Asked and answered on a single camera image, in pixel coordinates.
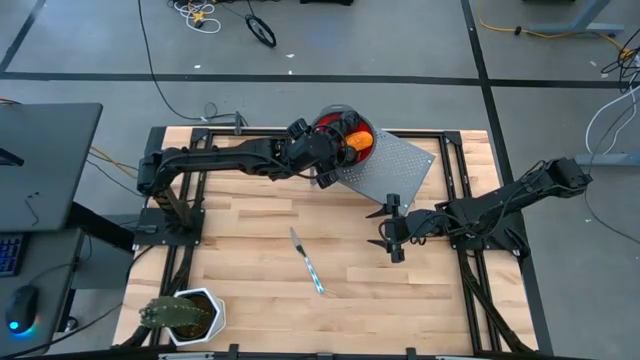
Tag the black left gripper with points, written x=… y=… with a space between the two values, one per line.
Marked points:
x=320 y=150

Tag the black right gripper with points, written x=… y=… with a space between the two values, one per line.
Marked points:
x=415 y=227

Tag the orange fruit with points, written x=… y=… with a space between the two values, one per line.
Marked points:
x=361 y=141

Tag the grey perforated metal stand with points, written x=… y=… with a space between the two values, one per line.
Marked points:
x=395 y=170

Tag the white teal toothbrush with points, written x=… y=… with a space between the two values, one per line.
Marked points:
x=306 y=257

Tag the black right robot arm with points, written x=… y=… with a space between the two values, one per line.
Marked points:
x=500 y=200

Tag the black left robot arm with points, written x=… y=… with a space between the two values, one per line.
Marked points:
x=220 y=155

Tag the red collapsible bowl grey rim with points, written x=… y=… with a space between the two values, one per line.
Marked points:
x=345 y=107

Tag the white plant pot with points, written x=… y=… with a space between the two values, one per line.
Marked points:
x=216 y=320

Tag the green cactus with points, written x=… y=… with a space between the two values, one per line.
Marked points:
x=170 y=312

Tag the grey desk foot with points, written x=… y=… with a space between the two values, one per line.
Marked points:
x=610 y=159
x=580 y=20

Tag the dark grey desk panel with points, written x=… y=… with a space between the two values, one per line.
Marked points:
x=50 y=165

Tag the black desk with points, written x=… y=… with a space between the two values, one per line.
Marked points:
x=50 y=260

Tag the black keyboard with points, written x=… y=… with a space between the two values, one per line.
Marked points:
x=10 y=255

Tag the black computer mouse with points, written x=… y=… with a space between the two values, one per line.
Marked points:
x=22 y=305

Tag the black aluminium rig frame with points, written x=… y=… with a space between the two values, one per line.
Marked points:
x=240 y=133

